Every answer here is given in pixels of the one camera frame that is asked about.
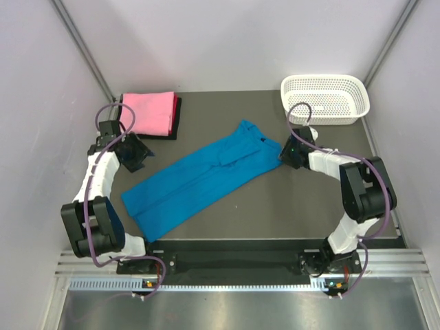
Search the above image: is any blue t shirt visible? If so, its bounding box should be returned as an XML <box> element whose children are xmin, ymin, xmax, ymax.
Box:
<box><xmin>121</xmin><ymin>120</ymin><xmax>282</xmax><ymax>242</ymax></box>

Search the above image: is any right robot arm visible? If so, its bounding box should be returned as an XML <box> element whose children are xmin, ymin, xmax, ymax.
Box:
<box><xmin>278</xmin><ymin>126</ymin><xmax>397</xmax><ymax>273</ymax></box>

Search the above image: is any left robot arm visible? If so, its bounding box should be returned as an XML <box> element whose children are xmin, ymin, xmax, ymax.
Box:
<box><xmin>60</xmin><ymin>120</ymin><xmax>156</xmax><ymax>273</ymax></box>

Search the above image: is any folded black t shirt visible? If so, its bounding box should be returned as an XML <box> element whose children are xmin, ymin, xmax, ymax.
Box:
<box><xmin>115</xmin><ymin>96</ymin><xmax>183</xmax><ymax>142</ymax></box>

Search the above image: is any folded pink t shirt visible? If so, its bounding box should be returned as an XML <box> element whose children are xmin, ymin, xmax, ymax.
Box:
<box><xmin>118</xmin><ymin>91</ymin><xmax>175</xmax><ymax>136</ymax></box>

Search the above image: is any folded red t shirt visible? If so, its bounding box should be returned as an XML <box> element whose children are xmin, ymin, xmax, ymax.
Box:
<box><xmin>168</xmin><ymin>95</ymin><xmax>181</xmax><ymax>138</ymax></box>

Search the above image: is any white perforated plastic basket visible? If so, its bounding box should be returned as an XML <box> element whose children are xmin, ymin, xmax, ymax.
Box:
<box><xmin>280</xmin><ymin>74</ymin><xmax>371</xmax><ymax>126</ymax></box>

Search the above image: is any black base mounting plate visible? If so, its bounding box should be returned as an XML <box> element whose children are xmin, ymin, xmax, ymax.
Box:
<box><xmin>116</xmin><ymin>240</ymin><xmax>362</xmax><ymax>286</ymax></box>

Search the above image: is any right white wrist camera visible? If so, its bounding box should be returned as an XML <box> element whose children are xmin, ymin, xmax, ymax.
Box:
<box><xmin>298</xmin><ymin>126</ymin><xmax>318</xmax><ymax>144</ymax></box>

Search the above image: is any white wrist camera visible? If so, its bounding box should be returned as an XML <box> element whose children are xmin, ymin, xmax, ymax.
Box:
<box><xmin>298</xmin><ymin>126</ymin><xmax>318</xmax><ymax>144</ymax></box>
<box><xmin>98</xmin><ymin>120</ymin><xmax>121</xmax><ymax>138</ymax></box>

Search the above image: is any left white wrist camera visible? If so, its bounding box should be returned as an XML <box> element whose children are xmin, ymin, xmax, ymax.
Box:
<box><xmin>98</xmin><ymin>120</ymin><xmax>121</xmax><ymax>138</ymax></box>

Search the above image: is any grey slotted cable duct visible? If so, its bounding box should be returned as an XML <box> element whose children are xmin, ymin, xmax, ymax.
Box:
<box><xmin>69</xmin><ymin>278</ymin><xmax>343</xmax><ymax>292</ymax></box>

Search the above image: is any aluminium frame rail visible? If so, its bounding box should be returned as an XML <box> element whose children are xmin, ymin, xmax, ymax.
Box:
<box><xmin>55</xmin><ymin>249</ymin><xmax>430</xmax><ymax>278</ymax></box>

